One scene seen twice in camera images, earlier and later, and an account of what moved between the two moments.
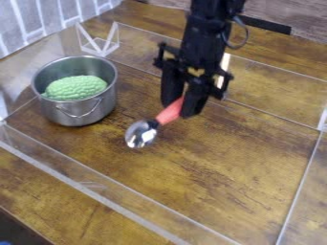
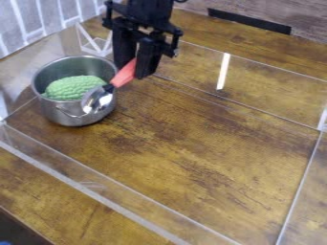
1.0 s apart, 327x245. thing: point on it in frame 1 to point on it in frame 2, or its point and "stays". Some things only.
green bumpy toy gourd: [73, 87] stays
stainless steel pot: [74, 113] stays
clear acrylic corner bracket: [96, 45] stays
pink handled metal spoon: [140, 132] to [101, 100]
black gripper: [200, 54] to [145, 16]
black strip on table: [264, 25] stays
